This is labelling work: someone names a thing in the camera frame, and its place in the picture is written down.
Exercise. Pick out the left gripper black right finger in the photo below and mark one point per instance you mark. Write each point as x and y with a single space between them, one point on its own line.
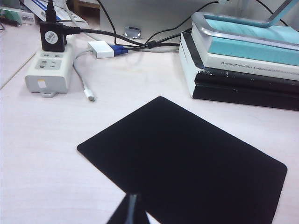
137 212

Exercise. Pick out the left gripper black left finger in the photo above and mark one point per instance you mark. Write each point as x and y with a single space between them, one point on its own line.
121 212

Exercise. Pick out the black mouse pad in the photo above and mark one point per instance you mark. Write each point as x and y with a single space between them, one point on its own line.
182 158

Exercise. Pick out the white power strip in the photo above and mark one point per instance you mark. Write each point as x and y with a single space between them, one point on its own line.
46 77

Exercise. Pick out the white book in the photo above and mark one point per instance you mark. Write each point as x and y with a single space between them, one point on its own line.
233 64

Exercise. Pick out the small silver round object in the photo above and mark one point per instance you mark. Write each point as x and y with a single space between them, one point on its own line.
132 32

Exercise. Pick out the black power adapter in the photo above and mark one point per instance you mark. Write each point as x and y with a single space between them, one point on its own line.
51 37

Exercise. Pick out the silver monitor stand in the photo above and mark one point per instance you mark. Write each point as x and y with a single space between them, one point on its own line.
201 27

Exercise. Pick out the black plug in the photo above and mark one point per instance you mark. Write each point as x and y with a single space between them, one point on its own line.
51 11

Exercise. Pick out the green box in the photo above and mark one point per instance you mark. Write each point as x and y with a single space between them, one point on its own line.
14 14

